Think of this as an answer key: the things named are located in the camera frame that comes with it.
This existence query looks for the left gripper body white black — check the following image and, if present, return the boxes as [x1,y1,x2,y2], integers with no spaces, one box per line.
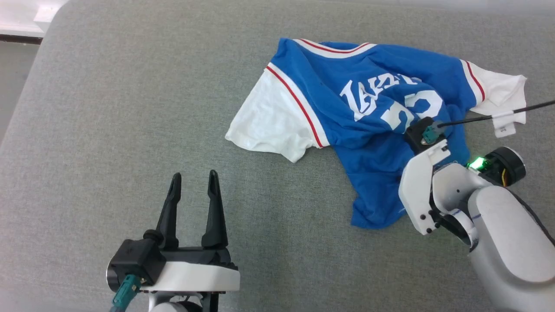
[106,247,240,293]

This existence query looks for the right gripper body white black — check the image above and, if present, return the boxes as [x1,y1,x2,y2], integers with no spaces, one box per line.
[398,139,526,236]

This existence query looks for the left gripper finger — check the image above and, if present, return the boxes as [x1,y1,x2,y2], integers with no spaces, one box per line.
[156,172,182,250]
[202,170,229,249]

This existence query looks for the blue white basketball jersey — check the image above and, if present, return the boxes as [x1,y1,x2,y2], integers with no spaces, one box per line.
[225,38,528,229]

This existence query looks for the grey fabric sofa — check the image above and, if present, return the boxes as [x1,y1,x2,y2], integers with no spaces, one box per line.
[0,0,555,312]

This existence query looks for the white skirting ledge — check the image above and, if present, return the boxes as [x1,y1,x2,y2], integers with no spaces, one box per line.
[0,0,70,45]

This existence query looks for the left camera cable teal plug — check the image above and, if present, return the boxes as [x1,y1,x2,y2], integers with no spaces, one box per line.
[109,274,142,312]

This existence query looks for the white cable label tag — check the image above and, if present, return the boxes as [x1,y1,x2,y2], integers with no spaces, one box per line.
[492,108,528,138]

